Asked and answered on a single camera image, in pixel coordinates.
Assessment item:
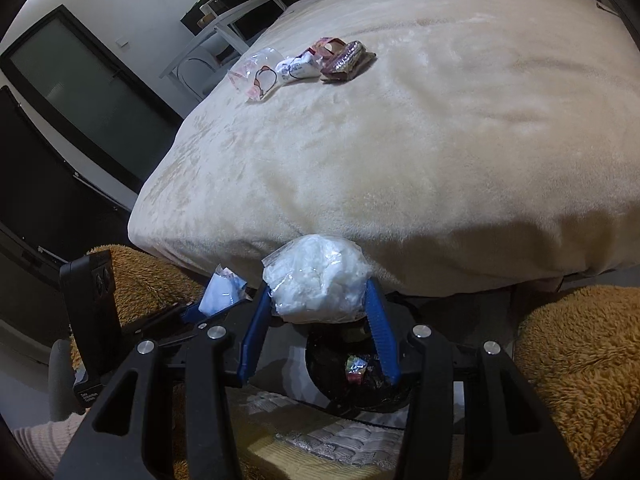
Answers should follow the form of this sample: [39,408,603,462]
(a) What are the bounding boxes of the white labelled wrapper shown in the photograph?
[275,51,323,83]

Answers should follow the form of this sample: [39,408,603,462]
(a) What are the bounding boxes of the black television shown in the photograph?
[0,4,186,286]

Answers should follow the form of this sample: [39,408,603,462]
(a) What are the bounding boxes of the clear plastic bag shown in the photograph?
[227,47,282,104]

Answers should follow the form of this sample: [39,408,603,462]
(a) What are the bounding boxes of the person's left hand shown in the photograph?
[48,339,87,423]

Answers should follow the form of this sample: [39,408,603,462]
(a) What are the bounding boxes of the white table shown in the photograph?
[160,0,288,101]

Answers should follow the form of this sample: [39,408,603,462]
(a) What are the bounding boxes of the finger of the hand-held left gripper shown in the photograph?
[160,305,253,356]
[122,301,213,342]

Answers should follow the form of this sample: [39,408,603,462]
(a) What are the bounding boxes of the person's left forearm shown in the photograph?
[12,410,93,478]

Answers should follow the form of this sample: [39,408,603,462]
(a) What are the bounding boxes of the pale quilted floor mat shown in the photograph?
[170,385,481,480]

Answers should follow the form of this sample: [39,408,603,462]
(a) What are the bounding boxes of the dark brown wrapper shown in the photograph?
[320,40,377,82]

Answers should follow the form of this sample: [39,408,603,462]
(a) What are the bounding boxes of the pink wrapper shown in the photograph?
[306,36,351,61]

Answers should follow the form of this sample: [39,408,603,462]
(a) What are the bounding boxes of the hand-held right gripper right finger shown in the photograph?
[366,279,584,480]

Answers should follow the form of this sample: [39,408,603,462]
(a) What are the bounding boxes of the yellow green snack packet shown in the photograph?
[344,354,371,386]

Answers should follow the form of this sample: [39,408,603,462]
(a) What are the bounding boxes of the cardboard box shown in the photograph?
[199,0,223,26]

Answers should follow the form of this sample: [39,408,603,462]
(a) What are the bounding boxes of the black lined trash bin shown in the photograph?
[304,310,426,416]

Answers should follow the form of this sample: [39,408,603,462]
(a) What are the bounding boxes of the white plastic bag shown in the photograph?
[261,234,373,324]

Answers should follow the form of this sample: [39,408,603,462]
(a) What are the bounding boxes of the light blue wrapper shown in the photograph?
[199,265,249,318]

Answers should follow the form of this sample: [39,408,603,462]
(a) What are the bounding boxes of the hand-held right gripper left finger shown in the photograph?
[54,280,274,480]

